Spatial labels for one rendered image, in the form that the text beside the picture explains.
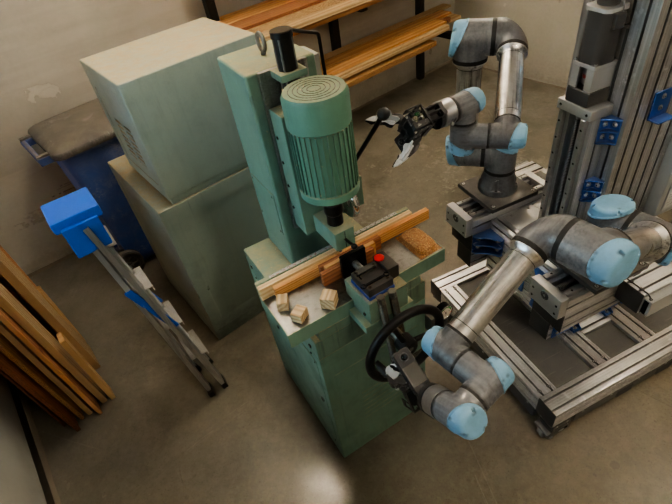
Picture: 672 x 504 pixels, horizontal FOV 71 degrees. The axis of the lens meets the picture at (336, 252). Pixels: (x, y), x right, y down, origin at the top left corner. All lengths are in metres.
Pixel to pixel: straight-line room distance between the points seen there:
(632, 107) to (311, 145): 0.97
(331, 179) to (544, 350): 1.33
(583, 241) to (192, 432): 1.87
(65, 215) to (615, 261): 1.58
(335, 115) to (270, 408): 1.54
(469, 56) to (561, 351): 1.27
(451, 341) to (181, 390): 1.70
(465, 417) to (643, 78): 1.09
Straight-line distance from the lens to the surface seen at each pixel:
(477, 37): 1.73
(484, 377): 1.13
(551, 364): 2.22
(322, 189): 1.31
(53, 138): 2.97
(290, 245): 1.68
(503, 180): 1.96
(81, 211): 1.77
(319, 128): 1.21
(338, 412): 1.88
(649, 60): 1.66
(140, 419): 2.59
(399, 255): 1.59
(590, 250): 1.20
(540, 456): 2.24
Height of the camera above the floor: 1.99
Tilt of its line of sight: 42 degrees down
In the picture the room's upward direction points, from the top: 10 degrees counter-clockwise
